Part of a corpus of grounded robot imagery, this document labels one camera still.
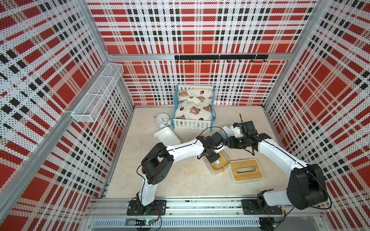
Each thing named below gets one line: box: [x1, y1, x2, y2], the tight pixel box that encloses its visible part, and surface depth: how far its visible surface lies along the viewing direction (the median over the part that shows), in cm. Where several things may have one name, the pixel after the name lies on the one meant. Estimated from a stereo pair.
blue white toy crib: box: [171, 83, 216, 132], surface depth 110 cm
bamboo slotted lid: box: [210, 150, 231, 170], surface depth 86 cm
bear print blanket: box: [175, 94, 213, 121], surface depth 110 cm
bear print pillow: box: [177, 88, 213, 102], surface depth 110 cm
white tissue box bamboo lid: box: [229, 158, 264, 183], surface depth 84 cm
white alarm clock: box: [154, 111, 172, 129], surface depth 110 cm
